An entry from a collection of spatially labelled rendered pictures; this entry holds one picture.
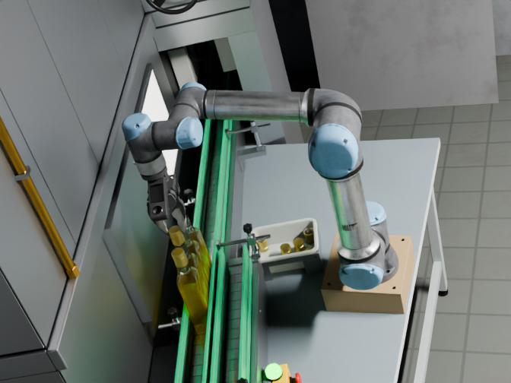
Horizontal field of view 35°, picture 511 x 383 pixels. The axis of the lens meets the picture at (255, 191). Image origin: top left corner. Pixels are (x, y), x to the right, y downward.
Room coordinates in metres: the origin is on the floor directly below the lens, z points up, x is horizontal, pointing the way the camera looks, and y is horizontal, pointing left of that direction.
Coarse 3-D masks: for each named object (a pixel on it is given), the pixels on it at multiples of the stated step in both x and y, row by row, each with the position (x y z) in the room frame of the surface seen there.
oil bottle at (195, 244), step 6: (192, 240) 1.85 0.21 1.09; (186, 246) 1.83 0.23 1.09; (192, 246) 1.83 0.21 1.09; (198, 246) 1.85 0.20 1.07; (192, 252) 1.82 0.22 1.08; (198, 252) 1.83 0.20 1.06; (198, 258) 1.82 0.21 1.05; (204, 258) 1.86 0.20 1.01; (204, 264) 1.84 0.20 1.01; (204, 270) 1.82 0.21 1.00; (210, 276) 1.85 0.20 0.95
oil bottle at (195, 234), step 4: (196, 228) 1.91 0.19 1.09; (192, 232) 1.89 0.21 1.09; (196, 232) 1.89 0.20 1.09; (200, 232) 1.91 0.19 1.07; (192, 236) 1.88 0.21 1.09; (196, 236) 1.88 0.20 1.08; (200, 236) 1.90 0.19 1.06; (196, 240) 1.87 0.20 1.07; (200, 240) 1.88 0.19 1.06; (200, 244) 1.87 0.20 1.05; (204, 244) 1.91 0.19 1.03; (204, 248) 1.89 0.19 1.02; (204, 252) 1.88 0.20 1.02; (204, 256) 1.87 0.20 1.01; (208, 256) 1.91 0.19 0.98; (208, 260) 1.89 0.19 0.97; (208, 264) 1.88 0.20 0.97; (208, 268) 1.87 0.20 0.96
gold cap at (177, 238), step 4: (172, 228) 1.80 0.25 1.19; (176, 228) 1.79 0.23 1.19; (172, 232) 1.78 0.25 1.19; (176, 232) 1.77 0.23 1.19; (180, 232) 1.78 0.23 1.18; (172, 236) 1.78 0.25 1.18; (176, 236) 1.77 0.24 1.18; (180, 236) 1.78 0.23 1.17; (172, 240) 1.78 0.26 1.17; (176, 240) 1.77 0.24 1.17; (180, 240) 1.77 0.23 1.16; (184, 240) 1.78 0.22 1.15; (176, 244) 1.77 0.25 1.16; (180, 244) 1.77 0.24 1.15
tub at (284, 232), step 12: (264, 228) 2.14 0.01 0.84; (276, 228) 2.13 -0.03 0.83; (288, 228) 2.12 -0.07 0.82; (300, 228) 2.11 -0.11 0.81; (276, 240) 2.13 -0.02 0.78; (288, 240) 2.12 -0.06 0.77; (264, 252) 2.10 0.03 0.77; (276, 252) 2.08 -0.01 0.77; (300, 252) 1.96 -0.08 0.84; (312, 252) 1.95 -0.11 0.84
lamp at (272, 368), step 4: (272, 364) 1.54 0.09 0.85; (276, 364) 1.53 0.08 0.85; (268, 368) 1.53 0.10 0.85; (272, 368) 1.52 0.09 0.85; (276, 368) 1.52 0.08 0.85; (280, 368) 1.52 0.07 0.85; (268, 372) 1.51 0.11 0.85; (272, 372) 1.51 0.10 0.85; (276, 372) 1.51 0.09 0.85; (280, 372) 1.51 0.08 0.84; (268, 376) 1.51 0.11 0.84; (272, 376) 1.50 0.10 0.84; (276, 376) 1.50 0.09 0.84; (280, 376) 1.51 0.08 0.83; (272, 380) 1.50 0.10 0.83; (276, 380) 1.50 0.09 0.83
